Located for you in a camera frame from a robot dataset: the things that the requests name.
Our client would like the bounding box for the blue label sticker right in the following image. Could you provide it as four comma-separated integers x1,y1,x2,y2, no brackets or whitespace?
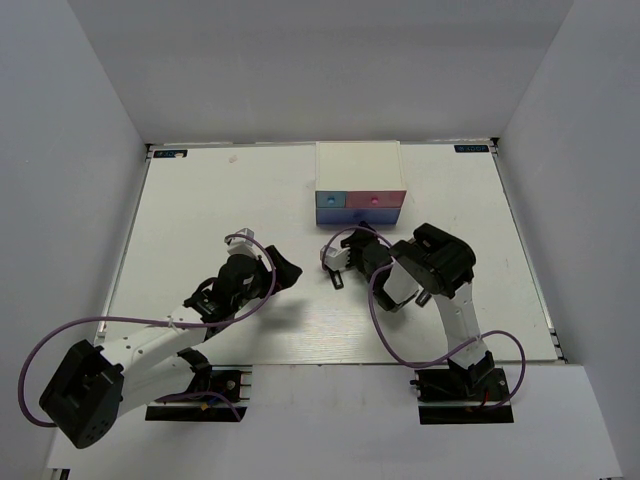
454,144,490,153

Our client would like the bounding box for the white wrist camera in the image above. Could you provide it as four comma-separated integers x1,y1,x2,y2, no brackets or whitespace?
224,228,257,258
320,245,350,271

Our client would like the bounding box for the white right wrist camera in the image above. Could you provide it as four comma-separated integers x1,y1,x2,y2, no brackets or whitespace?
320,245,350,271

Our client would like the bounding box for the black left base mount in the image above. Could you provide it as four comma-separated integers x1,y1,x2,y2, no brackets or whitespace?
145,366,253,423

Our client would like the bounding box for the blue label sticker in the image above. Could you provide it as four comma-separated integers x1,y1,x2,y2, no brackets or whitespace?
454,144,490,153
153,149,188,159

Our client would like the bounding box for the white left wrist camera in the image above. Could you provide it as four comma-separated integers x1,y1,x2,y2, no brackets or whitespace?
224,228,257,258

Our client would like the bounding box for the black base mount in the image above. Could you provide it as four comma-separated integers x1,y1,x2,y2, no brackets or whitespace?
145,366,253,423
409,368,514,425

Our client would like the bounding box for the light blue small drawer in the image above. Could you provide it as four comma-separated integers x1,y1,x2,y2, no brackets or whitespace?
315,191,347,209

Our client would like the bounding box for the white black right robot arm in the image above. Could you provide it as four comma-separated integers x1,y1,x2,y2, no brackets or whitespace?
321,222,495,399

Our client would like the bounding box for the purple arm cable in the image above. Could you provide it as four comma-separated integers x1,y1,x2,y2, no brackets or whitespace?
17,232,277,427
319,225,527,412

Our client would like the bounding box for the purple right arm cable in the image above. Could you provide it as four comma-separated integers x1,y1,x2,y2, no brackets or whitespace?
319,225,527,412

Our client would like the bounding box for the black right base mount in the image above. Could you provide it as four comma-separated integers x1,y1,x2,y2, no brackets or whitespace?
409,368,514,425

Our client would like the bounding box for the blue label sticker left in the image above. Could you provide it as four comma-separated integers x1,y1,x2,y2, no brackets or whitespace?
153,149,188,159

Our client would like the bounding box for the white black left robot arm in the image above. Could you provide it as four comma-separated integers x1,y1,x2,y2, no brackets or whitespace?
39,245,303,449

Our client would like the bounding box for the orange cap black highlighter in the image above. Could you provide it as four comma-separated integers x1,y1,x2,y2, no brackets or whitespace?
328,269,344,290

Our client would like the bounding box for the white drawer cabinet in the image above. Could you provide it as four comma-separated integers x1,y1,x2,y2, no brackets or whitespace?
315,141,406,192

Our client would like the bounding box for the green cap black highlighter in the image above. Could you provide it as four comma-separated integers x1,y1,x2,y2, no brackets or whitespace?
415,290,431,308

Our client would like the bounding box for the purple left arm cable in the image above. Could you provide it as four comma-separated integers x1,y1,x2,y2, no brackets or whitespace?
17,232,277,427

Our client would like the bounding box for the pink small drawer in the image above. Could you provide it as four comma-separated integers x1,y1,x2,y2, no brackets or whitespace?
345,190,406,209

